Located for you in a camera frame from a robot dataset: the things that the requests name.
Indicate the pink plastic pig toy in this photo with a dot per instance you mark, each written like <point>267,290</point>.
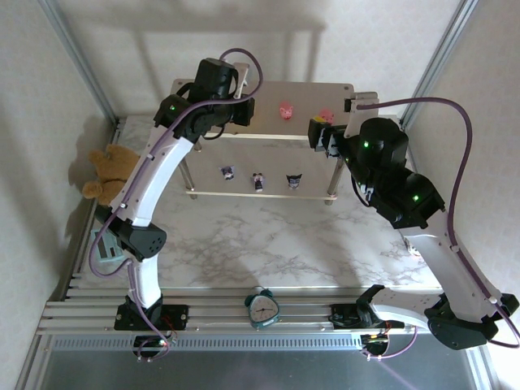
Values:
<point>327,115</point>
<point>287,110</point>

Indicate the black-hooded purple figurine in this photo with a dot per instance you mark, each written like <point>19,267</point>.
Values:
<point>293,181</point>

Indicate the purple figurine with black bow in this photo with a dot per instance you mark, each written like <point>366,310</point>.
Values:
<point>227,172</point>

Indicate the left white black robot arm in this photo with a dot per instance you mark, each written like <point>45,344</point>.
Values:
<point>154,183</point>

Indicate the two-tier beige shelf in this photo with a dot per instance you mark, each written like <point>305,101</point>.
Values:
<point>268,91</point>

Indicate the brown teddy bear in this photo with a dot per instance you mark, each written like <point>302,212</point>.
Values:
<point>109,170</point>

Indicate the right controller board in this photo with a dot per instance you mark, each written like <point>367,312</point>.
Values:
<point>375,340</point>

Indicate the controller board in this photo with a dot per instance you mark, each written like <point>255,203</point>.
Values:
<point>156,343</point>
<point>375,340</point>

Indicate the teal heart alarm clock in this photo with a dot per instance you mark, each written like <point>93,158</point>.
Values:
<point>262,310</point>

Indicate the left controller board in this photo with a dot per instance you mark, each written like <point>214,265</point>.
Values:
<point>156,343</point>

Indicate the right aluminium frame post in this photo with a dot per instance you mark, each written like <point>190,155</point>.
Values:
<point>438,61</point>

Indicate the aluminium frame post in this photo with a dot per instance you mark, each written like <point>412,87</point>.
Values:
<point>438,61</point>
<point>81,65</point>

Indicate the left aluminium frame post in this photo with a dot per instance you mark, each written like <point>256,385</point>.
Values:
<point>81,65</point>

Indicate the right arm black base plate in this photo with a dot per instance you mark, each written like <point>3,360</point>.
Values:
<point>343,317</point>

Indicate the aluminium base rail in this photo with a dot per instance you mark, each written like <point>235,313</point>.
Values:
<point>219,308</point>

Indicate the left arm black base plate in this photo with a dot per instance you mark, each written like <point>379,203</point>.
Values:
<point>174,315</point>

